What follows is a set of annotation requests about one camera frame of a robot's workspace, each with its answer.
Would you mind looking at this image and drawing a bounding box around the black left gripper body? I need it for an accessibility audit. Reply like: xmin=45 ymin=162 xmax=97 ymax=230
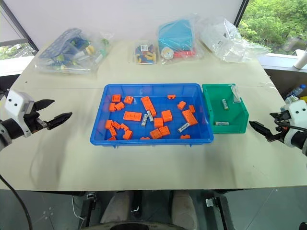
xmin=23 ymin=104 xmax=50 ymax=135

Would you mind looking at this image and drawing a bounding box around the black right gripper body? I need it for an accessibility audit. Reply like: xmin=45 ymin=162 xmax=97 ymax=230
xmin=266 ymin=116 xmax=289 ymax=144

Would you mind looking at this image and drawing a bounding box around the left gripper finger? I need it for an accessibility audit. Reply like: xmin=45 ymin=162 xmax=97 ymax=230
xmin=46 ymin=112 xmax=73 ymax=131
xmin=34 ymin=99 xmax=56 ymax=112

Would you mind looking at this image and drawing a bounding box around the green plastic bin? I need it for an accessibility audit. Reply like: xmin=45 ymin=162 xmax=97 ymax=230
xmin=201 ymin=83 xmax=248 ymax=135

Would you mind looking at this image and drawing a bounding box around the clear box of colourful blocks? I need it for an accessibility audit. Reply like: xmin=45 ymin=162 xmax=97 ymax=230
xmin=131 ymin=40 xmax=159 ymax=66

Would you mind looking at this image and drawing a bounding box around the clear plastic water bottle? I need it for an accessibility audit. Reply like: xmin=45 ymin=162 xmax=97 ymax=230
xmin=285 ymin=84 xmax=306 ymax=104

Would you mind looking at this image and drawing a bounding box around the blue plastic tray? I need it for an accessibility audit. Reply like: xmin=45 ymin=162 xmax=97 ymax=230
xmin=90 ymin=83 xmax=215 ymax=148

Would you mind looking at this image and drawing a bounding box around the clear bag of toys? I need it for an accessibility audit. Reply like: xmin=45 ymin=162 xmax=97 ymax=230
xmin=34 ymin=27 xmax=114 ymax=75

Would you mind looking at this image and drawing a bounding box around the blue plastic basket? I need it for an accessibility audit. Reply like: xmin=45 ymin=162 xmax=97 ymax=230
xmin=39 ymin=28 xmax=84 ymax=61

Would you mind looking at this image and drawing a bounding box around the white paper roll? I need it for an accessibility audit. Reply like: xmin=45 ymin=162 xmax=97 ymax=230
xmin=293 ymin=48 xmax=307 ymax=70

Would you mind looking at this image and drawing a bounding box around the orange long building block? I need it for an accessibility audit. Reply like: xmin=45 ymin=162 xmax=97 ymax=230
xmin=140 ymin=95 xmax=157 ymax=115
xmin=181 ymin=109 xmax=199 ymax=126

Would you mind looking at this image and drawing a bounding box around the orange plastic building brick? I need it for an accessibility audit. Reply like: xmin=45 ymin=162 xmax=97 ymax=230
xmin=123 ymin=111 xmax=142 ymax=122

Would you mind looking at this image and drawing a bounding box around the clear empty plastic bag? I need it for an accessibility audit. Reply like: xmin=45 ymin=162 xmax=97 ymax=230
xmin=196 ymin=15 xmax=271 ymax=64

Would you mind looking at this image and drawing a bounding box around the grey rounded leg cover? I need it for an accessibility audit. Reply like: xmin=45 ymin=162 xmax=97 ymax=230
xmin=171 ymin=190 xmax=198 ymax=230
xmin=100 ymin=191 xmax=132 ymax=224

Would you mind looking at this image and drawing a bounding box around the clear bag with teal cloth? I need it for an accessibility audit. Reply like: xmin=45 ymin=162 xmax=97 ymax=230
xmin=156 ymin=13 xmax=205 ymax=66

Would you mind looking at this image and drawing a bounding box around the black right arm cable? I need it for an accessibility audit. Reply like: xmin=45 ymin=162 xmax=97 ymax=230
xmin=274 ymin=117 xmax=307 ymax=133

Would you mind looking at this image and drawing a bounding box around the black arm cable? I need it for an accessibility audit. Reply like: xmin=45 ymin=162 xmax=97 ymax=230
xmin=274 ymin=117 xmax=307 ymax=133
xmin=0 ymin=174 xmax=32 ymax=230

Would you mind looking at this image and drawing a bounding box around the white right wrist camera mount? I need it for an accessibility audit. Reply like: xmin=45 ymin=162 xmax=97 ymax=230
xmin=280 ymin=100 xmax=307 ymax=128

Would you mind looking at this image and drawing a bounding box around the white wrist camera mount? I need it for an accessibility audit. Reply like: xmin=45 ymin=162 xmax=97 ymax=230
xmin=4 ymin=89 xmax=35 ymax=138
xmin=280 ymin=100 xmax=307 ymax=128

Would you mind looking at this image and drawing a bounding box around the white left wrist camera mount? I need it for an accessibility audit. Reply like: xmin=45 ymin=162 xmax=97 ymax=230
xmin=4 ymin=89 xmax=35 ymax=138

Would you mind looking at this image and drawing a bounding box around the black window frame bar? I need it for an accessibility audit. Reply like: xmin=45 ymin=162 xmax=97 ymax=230
xmin=0 ymin=0 xmax=39 ymax=52
xmin=233 ymin=0 xmax=250 ymax=27

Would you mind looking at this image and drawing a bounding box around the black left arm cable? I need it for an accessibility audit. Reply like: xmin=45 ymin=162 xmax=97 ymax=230
xmin=0 ymin=174 xmax=32 ymax=230

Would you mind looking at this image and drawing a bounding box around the black table frame leg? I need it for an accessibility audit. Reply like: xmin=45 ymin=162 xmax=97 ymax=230
xmin=80 ymin=191 xmax=97 ymax=228
xmin=203 ymin=190 xmax=235 ymax=230

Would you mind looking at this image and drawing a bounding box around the thin white cable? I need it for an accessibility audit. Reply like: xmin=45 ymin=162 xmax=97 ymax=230
xmin=71 ymin=194 xmax=85 ymax=220

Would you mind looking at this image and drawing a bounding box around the black centre post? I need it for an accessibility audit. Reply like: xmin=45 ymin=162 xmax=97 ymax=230
xmin=131 ymin=190 xmax=143 ymax=218

